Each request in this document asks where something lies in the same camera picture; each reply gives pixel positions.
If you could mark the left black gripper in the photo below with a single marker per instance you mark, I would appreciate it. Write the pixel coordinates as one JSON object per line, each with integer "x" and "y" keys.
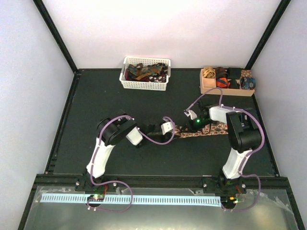
{"x": 166, "y": 139}

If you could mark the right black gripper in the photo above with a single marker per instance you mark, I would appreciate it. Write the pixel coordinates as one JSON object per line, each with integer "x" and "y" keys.
{"x": 190, "y": 127}

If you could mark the paisley patterned necktie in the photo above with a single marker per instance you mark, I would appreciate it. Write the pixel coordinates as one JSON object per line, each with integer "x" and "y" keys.
{"x": 208, "y": 130}

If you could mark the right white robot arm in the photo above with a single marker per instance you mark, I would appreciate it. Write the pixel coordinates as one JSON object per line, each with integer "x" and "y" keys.
{"x": 245, "y": 134}

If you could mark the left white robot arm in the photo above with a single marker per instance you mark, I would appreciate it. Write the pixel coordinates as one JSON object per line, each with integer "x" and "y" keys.
{"x": 112, "y": 131}

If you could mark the pile of ties in basket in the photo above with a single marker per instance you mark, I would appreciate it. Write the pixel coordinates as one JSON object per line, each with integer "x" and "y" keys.
{"x": 151, "y": 73}

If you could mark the wooden compartment tray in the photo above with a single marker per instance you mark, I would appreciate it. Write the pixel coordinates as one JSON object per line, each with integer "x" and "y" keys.
{"x": 207, "y": 84}

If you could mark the orange blue rolled tie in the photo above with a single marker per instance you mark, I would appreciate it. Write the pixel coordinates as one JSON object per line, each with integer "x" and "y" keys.
{"x": 222, "y": 83}

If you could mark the black rolled tie front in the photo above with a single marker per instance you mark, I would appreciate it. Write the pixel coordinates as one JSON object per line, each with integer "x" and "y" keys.
{"x": 233, "y": 84}

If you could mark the black rolled tie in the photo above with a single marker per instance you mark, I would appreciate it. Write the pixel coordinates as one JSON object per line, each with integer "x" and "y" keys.
{"x": 233, "y": 84}
{"x": 234, "y": 73}

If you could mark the dark red rolled tie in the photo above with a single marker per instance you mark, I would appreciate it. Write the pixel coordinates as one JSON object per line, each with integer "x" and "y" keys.
{"x": 220, "y": 72}

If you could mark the blue patterned rolled tie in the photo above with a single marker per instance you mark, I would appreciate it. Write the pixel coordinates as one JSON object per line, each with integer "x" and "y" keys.
{"x": 248, "y": 83}

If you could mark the white plastic basket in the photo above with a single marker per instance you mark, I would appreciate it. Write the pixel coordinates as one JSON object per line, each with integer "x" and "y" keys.
{"x": 144, "y": 85}

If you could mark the brown patterned rolled tie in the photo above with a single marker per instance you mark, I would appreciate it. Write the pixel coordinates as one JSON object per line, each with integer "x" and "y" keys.
{"x": 246, "y": 73}

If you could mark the clear acrylic sheet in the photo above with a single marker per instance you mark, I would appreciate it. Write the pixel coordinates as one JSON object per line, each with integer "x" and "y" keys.
{"x": 267, "y": 210}

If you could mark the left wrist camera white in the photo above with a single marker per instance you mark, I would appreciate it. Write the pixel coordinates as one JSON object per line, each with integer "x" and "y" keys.
{"x": 167, "y": 127}

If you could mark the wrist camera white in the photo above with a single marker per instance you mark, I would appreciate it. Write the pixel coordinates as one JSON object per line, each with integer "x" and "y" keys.
{"x": 190, "y": 114}
{"x": 167, "y": 127}

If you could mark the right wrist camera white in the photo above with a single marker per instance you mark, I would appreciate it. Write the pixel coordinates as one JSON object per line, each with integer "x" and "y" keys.
{"x": 190, "y": 114}

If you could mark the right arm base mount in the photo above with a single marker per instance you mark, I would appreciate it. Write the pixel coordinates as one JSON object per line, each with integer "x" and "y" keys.
{"x": 223, "y": 187}

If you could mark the white slotted cable duct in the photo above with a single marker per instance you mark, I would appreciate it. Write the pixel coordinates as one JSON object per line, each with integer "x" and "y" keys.
{"x": 211, "y": 201}

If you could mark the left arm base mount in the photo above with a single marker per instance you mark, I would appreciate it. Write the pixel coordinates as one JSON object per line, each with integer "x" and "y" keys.
{"x": 84, "y": 184}

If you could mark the right black frame post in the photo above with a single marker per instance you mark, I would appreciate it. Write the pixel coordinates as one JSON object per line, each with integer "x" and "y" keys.
{"x": 267, "y": 33}

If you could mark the black frame post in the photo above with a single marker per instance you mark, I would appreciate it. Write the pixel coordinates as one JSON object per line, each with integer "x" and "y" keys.
{"x": 267, "y": 33}
{"x": 55, "y": 33}

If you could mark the left black frame post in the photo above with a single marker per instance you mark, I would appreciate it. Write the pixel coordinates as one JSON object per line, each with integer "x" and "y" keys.
{"x": 55, "y": 33}

